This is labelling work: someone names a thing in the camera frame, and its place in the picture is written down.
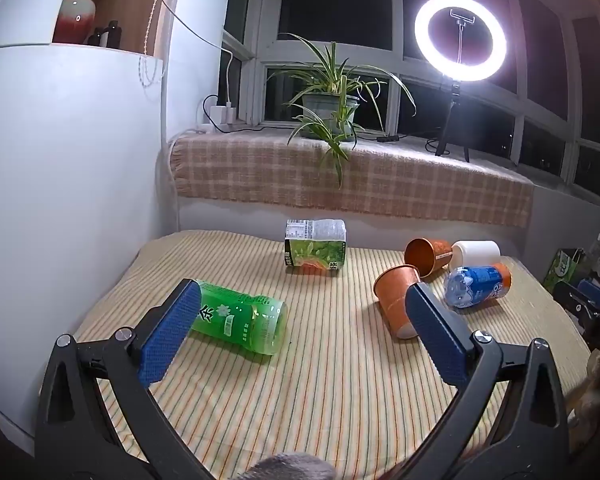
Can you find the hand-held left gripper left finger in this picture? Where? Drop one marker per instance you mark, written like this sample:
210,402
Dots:
169,332

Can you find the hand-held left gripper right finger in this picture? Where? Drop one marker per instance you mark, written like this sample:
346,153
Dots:
437,335

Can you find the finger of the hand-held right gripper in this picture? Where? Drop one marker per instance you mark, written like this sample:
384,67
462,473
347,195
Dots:
569,300
596,292

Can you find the orange paper cup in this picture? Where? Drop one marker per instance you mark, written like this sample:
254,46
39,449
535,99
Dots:
427,257
397,297

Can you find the white paper cup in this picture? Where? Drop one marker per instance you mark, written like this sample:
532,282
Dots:
477,252

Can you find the person's right hand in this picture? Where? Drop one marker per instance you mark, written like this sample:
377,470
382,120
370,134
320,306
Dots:
592,400

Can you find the green cardboard box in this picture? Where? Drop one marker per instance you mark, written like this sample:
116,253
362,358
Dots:
562,269

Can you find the blue plastic bottle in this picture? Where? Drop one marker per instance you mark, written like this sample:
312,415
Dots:
480,285

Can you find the green plastic bottle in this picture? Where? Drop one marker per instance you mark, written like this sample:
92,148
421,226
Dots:
240,320

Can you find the striped table cloth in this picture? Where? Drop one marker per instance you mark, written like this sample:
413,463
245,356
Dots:
330,375

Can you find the green square drink bottle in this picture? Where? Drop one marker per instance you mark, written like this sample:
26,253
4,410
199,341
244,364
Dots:
316,250

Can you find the checkered blanket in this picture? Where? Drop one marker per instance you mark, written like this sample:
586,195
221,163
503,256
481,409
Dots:
405,185

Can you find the white cabinet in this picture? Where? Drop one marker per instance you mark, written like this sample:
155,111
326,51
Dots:
65,185

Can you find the grey furry object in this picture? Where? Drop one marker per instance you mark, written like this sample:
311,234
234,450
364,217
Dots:
287,469

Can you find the black tripod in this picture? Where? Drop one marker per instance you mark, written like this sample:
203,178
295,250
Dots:
450,120

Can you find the white charger plug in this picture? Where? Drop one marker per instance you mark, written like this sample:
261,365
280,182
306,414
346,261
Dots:
230,115
216,114

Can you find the grey plant pot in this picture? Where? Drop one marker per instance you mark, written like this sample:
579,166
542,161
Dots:
325,110

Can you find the spider plant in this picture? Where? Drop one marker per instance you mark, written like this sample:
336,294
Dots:
330,77

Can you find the small black bottles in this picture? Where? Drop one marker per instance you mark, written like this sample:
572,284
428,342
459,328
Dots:
109,35

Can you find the red and white vase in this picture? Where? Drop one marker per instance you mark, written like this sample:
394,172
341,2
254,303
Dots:
76,17

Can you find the white window frame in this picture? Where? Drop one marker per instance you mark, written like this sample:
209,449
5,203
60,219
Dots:
255,35

